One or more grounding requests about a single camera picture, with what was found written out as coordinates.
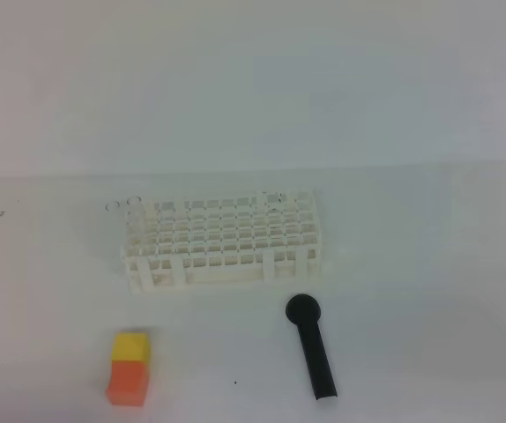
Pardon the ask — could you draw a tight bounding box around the clear glass test tube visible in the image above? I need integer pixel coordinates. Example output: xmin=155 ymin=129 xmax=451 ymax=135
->
xmin=105 ymin=200 xmax=127 ymax=247

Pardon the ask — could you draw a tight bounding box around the white test tube rack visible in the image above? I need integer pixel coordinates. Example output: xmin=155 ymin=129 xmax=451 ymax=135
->
xmin=121 ymin=190 xmax=322 ymax=293

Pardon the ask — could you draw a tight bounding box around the yellow block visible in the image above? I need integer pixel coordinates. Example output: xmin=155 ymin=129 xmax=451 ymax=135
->
xmin=111 ymin=332 xmax=151 ymax=365

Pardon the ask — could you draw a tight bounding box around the black scoop tool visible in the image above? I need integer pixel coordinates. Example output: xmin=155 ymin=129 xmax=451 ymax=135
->
xmin=285 ymin=293 xmax=338 ymax=400

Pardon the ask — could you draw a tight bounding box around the orange block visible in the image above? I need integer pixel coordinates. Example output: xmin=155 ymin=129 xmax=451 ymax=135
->
xmin=106 ymin=360 xmax=149 ymax=407

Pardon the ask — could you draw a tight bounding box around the clear test tube in rack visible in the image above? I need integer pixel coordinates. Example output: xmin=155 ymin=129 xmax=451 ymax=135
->
xmin=126 ymin=196 xmax=145 ymax=234

